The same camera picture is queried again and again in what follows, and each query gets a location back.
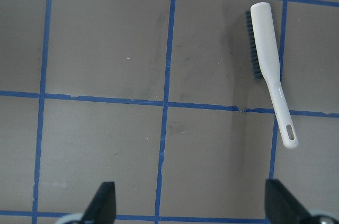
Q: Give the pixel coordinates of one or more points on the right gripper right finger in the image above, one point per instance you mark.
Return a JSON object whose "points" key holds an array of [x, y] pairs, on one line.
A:
{"points": [[281, 207]]}

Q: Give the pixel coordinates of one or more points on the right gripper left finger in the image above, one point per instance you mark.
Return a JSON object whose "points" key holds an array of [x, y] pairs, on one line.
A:
{"points": [[103, 206]]}

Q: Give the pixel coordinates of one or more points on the beige hand brush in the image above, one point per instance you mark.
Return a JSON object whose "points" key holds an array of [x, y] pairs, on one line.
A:
{"points": [[266, 65]]}

